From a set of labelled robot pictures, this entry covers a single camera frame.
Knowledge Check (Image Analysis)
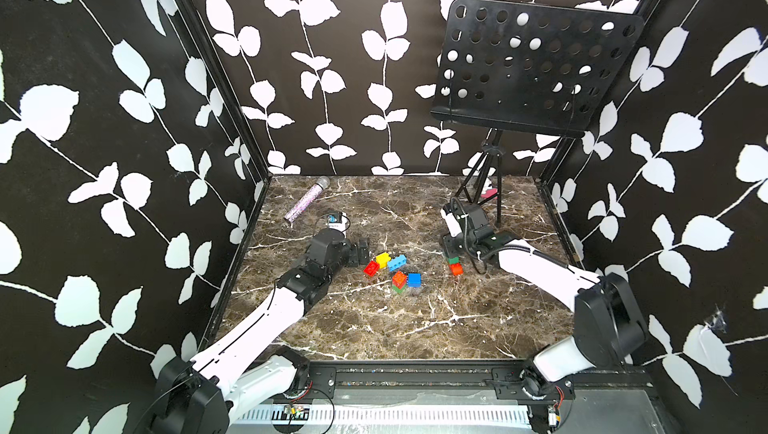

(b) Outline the yellow lego brick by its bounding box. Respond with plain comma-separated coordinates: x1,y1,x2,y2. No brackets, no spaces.
375,252,392,269

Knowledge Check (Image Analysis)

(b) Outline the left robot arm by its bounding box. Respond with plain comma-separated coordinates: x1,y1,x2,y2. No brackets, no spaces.
134,228,371,433

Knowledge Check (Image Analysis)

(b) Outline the black perforated music stand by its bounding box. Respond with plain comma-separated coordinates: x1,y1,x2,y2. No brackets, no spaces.
430,0,645,205

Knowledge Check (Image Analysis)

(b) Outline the blue square lego brick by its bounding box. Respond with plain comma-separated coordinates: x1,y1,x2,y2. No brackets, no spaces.
407,273,422,288

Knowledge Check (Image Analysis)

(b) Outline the white slotted cable duct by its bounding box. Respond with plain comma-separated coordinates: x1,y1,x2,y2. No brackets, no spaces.
235,404,530,429

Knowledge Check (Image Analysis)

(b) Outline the black mounting rail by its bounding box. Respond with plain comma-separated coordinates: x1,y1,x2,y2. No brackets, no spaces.
308,359,653,404

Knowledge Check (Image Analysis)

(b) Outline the light blue long lego brick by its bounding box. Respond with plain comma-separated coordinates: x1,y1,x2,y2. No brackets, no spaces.
387,254,407,272

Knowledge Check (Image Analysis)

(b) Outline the purple glitter microphone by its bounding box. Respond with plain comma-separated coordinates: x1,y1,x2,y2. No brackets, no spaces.
283,176,330,225

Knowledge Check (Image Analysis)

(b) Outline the orange-red square lego brick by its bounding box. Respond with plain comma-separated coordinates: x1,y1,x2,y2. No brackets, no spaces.
392,271,408,290

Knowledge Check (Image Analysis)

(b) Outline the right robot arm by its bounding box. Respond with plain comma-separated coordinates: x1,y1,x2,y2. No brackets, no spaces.
440,198,649,395

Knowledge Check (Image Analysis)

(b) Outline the pink object behind stand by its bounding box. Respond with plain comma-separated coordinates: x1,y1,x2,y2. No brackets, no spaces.
481,188,498,199

